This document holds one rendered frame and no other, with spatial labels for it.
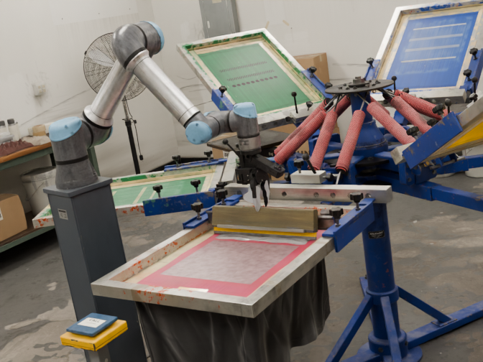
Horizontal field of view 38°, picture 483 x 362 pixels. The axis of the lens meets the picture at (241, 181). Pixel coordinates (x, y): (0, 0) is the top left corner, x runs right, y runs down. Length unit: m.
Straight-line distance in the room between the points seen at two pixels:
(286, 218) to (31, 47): 4.64
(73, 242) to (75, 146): 0.35
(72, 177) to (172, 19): 5.35
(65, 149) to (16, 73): 4.03
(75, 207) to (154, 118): 5.31
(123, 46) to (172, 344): 0.95
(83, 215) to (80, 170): 0.16
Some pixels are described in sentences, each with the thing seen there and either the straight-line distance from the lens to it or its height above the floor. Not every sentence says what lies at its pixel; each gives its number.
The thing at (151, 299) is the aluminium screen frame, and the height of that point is 0.97.
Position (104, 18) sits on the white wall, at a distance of 7.32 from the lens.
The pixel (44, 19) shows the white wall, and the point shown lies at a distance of 6.78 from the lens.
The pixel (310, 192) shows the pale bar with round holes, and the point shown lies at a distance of 2.57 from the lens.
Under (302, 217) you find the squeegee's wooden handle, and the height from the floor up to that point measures 1.03.
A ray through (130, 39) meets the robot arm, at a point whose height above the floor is 1.67.
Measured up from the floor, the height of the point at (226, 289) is 0.96.
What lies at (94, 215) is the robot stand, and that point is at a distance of 2.53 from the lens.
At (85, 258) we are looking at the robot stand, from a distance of 2.53.
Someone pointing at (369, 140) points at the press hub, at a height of 1.08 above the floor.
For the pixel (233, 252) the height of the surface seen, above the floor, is 0.96.
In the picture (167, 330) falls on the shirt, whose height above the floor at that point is 0.81.
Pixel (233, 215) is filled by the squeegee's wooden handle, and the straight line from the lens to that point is 2.42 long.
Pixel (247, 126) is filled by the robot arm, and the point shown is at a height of 1.34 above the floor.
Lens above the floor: 1.74
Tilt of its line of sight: 14 degrees down
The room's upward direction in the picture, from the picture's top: 9 degrees counter-clockwise
